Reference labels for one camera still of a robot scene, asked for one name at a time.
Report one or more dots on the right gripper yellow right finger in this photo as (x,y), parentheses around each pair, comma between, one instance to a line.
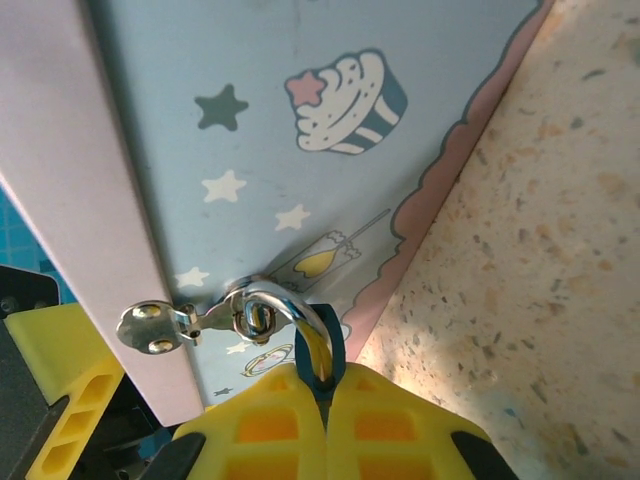
(435,450)

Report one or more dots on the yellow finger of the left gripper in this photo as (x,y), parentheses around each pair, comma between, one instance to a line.
(75,350)

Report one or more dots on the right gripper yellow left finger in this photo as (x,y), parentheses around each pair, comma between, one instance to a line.
(215,450)

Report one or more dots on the blue padlock with silver shackle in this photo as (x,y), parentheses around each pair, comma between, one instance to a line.
(337,345)

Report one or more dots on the blue pink cartoon tin box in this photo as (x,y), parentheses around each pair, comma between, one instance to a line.
(250,75)

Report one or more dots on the silver hasp latch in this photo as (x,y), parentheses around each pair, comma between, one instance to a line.
(145,325)

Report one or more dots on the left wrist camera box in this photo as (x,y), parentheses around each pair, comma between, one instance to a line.
(30,290)

